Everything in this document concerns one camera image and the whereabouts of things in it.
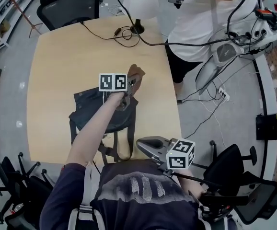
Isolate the black floor cable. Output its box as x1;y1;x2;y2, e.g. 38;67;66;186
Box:
176;56;256;105

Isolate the person's dark printed shirt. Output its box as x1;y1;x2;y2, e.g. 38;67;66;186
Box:
39;158;240;230

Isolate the black lamp cable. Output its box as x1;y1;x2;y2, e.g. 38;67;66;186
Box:
80;20;140;48

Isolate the person's left forearm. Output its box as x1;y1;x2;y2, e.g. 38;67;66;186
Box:
65;92;125;167

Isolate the gray white machine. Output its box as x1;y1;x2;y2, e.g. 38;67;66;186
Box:
196;6;277;95

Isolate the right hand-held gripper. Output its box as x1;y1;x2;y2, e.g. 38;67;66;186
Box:
136;136;196;170

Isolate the black mesh office chair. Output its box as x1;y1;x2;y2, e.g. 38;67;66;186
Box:
36;0;101;31

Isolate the black box with yellow mark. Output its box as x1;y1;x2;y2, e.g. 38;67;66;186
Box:
255;112;277;140

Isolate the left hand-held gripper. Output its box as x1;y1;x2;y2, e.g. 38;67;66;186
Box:
99;73;140;109

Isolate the dark grey canvas bag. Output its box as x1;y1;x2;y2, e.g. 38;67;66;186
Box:
68;86;139;164

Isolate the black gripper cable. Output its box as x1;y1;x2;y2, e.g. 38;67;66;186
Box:
171;171;228;194

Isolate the thick black cable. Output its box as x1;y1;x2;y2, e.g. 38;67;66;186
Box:
111;0;252;46

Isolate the brown wooden stand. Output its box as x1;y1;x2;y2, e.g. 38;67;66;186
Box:
3;0;43;39

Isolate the white floor cable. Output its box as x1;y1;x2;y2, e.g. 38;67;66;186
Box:
184;75;228;150

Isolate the orange black device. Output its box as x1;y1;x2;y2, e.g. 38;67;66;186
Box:
254;7;277;31

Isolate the person's right forearm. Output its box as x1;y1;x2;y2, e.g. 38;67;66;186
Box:
174;169;205;196

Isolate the white power strip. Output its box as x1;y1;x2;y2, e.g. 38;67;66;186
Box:
216;86;231;102

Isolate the white table lamp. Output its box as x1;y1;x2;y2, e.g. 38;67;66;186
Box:
122;0;160;35

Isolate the black office chair with armrests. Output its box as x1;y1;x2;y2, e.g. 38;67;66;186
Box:
193;140;277;226

